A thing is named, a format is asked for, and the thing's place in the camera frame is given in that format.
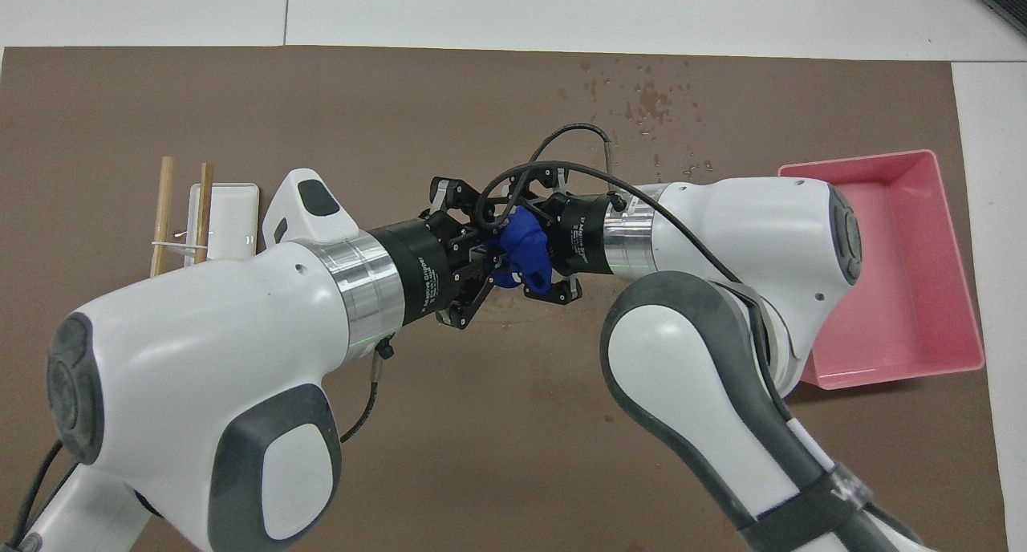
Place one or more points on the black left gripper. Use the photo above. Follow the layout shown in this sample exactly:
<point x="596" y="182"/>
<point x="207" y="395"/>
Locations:
<point x="425" y="267"/>

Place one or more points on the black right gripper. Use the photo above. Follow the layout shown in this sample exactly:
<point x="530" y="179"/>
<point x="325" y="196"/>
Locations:
<point x="582" y="235"/>

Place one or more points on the blue towel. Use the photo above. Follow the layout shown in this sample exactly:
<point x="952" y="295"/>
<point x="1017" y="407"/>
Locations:
<point x="525" y="243"/>

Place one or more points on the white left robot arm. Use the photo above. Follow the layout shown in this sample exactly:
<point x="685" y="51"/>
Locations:
<point x="200" y="351"/>

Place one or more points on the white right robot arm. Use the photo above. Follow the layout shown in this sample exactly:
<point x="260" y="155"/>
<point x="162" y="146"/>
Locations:
<point x="738" y="239"/>

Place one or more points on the brown table mat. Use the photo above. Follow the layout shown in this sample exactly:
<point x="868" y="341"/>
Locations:
<point x="401" y="111"/>

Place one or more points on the wooden rack rod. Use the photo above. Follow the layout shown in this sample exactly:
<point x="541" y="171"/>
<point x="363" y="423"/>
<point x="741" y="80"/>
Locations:
<point x="203" y="207"/>
<point x="163" y="215"/>

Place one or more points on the pink plastic bin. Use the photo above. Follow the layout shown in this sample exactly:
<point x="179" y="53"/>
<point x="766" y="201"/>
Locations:
<point x="899" y="279"/>

